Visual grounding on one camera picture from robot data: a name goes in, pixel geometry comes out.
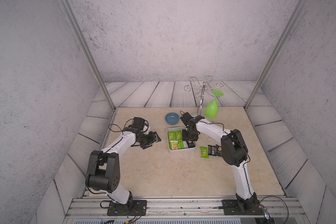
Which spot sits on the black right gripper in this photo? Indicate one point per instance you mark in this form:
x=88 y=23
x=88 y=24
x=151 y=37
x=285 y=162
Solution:
x=193 y=138

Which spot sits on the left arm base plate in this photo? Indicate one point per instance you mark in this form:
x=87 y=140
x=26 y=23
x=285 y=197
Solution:
x=132 y=208

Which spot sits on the yellow-green cookie packet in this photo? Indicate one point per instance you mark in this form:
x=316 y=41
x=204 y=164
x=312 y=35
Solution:
x=174 y=145

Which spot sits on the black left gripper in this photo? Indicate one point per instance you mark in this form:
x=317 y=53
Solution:
x=153 y=136

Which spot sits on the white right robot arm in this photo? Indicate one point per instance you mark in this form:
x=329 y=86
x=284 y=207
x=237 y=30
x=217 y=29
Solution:
x=234 y=153

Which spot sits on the black cookie packet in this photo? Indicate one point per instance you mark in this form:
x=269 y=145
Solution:
x=218 y=151
x=190 y=144
x=212 y=150

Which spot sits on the chrome wine glass rack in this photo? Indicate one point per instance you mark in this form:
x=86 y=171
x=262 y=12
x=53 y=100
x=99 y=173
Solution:
x=201 y=88

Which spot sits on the blue ceramic bowl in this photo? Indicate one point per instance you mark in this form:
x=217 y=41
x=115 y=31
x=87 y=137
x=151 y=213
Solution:
x=172 y=118

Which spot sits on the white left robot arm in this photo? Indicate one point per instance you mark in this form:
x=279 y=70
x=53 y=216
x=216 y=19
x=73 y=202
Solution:
x=103 y=172

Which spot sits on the green plastic wine glass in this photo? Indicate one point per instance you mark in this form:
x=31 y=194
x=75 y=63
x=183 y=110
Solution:
x=211 y=109

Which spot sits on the green cookie packet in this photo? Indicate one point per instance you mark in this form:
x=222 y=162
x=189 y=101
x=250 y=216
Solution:
x=171 y=136
x=204 y=152

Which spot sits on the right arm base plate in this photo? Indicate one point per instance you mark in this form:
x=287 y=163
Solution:
x=241 y=207

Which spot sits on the aluminium frame rail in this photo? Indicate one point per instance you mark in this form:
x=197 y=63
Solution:
x=180 y=210

